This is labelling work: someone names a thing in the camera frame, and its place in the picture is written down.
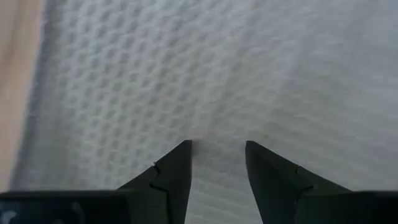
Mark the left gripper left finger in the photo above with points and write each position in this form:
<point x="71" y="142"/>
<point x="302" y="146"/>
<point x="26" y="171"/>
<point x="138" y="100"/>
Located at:
<point x="140" y="205"/>

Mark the grey waffle microfiber towel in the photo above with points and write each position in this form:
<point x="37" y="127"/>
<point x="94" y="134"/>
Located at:
<point x="202" y="77"/>

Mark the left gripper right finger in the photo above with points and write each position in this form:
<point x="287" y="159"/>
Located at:
<point x="295" y="202"/>

